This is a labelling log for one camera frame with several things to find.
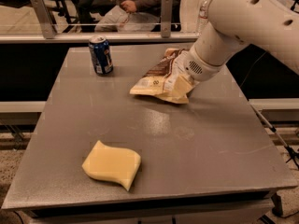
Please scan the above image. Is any clear water bottle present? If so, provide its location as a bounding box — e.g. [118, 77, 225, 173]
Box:
[196, 0, 207, 35]

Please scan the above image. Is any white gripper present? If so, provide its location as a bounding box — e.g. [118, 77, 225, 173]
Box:
[172, 48, 221, 98]

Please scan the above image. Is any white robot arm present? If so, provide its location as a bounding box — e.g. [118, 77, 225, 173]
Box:
[181, 0, 299, 98]

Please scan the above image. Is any blue soda can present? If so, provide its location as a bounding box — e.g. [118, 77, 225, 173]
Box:
[89, 35, 113, 76]

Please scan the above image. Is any left metal rail bracket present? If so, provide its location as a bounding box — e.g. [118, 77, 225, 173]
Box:
[30, 0, 57, 39]

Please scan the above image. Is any seated person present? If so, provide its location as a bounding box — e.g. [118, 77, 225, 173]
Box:
[94, 0, 162, 33]

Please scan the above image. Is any middle metal rail bracket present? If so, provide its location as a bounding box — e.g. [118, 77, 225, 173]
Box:
[161, 0, 173, 38]

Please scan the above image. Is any black tripod stand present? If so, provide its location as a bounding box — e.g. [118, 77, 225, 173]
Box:
[252, 106, 299, 170]

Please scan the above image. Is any yellow sponge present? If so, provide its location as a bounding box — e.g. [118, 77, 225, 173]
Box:
[82, 141, 141, 191]

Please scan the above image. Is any brown chip bag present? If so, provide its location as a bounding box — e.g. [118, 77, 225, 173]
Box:
[130, 49, 189, 104]

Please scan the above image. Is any metal rail bracket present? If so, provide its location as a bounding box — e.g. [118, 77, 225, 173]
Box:
[30, 0, 57, 39]
[161, 0, 173, 38]

